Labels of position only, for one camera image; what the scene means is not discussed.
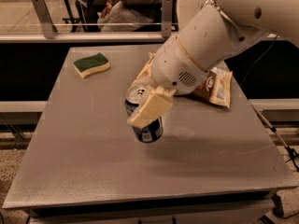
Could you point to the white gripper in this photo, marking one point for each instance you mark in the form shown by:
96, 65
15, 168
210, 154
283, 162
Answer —
175, 66

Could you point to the blue pepsi can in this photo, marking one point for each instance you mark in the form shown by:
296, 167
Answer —
146, 128

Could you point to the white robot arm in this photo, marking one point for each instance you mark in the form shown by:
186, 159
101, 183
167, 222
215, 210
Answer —
220, 30

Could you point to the green yellow sponge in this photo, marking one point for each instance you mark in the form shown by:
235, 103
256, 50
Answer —
90, 65

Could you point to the brown chip bag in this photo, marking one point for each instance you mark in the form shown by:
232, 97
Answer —
216, 89

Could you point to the seated person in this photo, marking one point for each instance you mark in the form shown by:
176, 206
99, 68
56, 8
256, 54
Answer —
127, 15

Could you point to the black tripod stand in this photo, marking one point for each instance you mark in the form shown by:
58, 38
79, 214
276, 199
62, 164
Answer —
291, 151

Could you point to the middle metal glass bracket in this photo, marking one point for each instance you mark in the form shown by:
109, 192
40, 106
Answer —
166, 19

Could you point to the metal glass bracket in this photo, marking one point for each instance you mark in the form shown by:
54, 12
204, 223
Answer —
42, 12
166, 19

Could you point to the left metal glass bracket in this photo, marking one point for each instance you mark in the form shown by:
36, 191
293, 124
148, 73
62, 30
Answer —
42, 12

